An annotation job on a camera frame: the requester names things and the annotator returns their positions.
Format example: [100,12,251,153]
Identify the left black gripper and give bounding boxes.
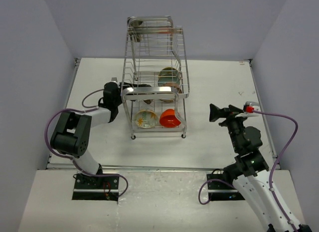
[114,82,147,107]

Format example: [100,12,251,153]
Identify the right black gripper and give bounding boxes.
[209,103,248,152]

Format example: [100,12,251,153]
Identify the mint green floral bowl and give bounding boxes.
[158,73,180,86]

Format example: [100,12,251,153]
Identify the brown ribbed bowl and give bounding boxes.
[143,99,154,105]

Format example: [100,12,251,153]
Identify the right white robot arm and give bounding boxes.
[209,102,311,232]

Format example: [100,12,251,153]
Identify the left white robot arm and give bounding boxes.
[44,81,138,189]

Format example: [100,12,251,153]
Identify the white bowl orange star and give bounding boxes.
[134,109,159,129]

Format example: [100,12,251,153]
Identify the yellow blue patterned bowl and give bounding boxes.
[158,67,180,78]

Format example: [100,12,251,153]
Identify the steel cutlery holder cup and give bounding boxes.
[127,17,143,42]

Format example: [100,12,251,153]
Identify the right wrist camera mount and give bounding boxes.
[235,101,261,118]

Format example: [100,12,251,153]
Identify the steel wire dish rack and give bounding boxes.
[121,15,190,139]

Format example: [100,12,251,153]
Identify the aluminium table rail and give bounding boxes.
[47,163,281,172]

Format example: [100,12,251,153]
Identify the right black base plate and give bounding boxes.
[206,169,244,201]

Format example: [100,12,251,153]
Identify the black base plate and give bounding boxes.
[206,169,244,201]
[72,173,119,202]

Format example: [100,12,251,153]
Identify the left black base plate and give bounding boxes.
[72,173,119,202]

